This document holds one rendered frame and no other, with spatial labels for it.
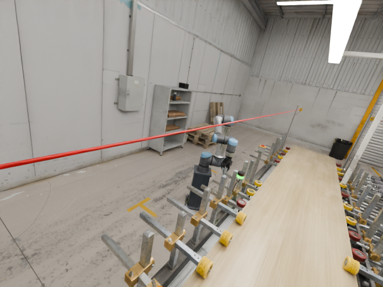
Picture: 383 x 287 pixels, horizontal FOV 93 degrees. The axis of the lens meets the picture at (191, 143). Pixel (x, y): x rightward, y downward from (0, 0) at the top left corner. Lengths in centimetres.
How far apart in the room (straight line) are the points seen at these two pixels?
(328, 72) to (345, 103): 143
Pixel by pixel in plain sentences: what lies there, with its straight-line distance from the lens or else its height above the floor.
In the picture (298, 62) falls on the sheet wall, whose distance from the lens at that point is 961.
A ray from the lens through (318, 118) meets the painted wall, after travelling 945.
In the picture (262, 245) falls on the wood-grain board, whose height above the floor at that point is 90.
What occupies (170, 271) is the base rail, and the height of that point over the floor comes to 70.
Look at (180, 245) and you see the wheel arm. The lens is 114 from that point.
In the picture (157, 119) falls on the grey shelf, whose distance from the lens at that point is 421.
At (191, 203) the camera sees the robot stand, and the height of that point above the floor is 7.
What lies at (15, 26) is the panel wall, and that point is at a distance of 305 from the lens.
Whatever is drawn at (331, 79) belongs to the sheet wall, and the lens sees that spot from 948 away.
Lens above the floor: 181
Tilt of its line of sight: 19 degrees down
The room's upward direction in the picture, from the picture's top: 11 degrees clockwise
